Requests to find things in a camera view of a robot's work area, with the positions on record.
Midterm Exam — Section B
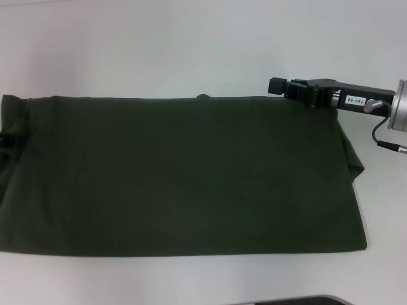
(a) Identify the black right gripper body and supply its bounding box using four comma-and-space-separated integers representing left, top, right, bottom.
307, 77, 397, 118

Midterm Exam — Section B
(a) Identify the dark green printed t-shirt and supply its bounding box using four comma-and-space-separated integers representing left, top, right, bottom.
0, 92, 368, 257

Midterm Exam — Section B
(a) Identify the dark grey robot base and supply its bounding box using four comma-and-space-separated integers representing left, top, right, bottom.
244, 294, 354, 305

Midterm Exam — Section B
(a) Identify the right gripper cable with plug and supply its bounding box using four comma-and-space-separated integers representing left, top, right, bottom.
364, 98, 407, 154

